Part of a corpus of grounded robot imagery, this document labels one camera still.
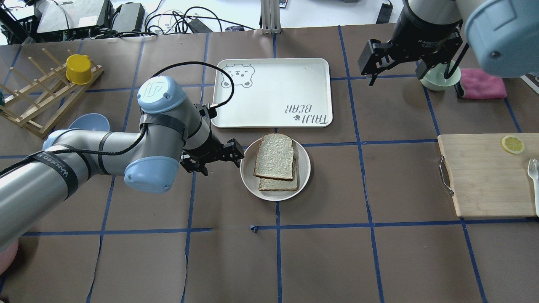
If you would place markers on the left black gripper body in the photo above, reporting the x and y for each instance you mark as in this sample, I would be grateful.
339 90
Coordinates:
209 151

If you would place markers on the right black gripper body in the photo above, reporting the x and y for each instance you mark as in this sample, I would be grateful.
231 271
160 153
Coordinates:
422 31

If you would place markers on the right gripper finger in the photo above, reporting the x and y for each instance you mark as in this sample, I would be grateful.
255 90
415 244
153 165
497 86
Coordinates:
429 62
376 58

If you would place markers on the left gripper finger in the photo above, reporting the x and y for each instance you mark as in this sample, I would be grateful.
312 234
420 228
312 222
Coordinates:
234 152
200 168

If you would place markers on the white round plate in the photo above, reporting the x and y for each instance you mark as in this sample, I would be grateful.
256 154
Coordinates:
251 182

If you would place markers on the bread slice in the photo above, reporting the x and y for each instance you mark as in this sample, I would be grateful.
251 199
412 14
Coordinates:
267 184
274 157

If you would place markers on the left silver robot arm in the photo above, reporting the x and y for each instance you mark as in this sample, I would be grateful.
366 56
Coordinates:
173 133

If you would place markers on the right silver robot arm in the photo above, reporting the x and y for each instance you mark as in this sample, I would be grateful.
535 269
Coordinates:
503 34

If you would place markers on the green bowl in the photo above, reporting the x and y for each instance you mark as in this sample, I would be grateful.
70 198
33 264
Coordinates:
434 79

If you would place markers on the black power adapter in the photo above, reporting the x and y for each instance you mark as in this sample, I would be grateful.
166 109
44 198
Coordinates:
385 13

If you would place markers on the pink cloth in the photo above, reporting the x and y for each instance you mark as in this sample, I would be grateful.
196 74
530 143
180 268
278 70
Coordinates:
476 84

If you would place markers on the white rectangular tray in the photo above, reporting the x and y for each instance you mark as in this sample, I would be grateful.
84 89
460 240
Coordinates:
273 92

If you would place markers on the blue bowl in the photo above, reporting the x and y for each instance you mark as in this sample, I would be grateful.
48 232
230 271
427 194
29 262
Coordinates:
91 121

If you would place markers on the half lemon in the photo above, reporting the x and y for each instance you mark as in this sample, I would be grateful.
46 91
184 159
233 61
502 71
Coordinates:
512 144

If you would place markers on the wooden cutting board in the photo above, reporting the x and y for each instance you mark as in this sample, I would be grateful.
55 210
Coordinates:
486 180

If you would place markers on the white plastic knife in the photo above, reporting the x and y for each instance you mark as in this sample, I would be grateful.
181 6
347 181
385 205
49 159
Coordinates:
533 173

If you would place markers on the yellow mug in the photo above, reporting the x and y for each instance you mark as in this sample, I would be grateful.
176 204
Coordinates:
79 69

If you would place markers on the wooden mug rack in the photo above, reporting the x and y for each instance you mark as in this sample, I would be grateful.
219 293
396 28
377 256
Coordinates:
43 102

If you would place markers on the black computer box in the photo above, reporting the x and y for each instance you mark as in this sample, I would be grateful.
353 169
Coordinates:
73 16

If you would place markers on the pink bowl with ice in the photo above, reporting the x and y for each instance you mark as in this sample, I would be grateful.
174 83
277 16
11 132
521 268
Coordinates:
7 256

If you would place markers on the aluminium frame post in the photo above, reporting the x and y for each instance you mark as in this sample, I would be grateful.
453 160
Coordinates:
270 17

